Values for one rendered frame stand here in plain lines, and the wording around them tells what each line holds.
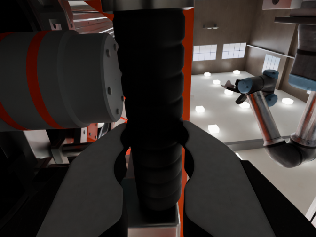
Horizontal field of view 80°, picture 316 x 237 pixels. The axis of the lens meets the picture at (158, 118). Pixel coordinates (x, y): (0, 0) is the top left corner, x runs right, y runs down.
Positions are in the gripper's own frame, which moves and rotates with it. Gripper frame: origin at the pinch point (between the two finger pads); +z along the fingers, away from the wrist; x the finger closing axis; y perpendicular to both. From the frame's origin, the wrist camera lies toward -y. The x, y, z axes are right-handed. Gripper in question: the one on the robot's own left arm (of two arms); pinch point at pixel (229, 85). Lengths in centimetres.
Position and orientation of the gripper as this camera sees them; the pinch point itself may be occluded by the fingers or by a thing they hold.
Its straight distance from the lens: 144.1
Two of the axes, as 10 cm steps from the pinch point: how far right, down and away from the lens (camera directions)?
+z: -3.6, -4.4, 8.2
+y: 0.8, -8.9, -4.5
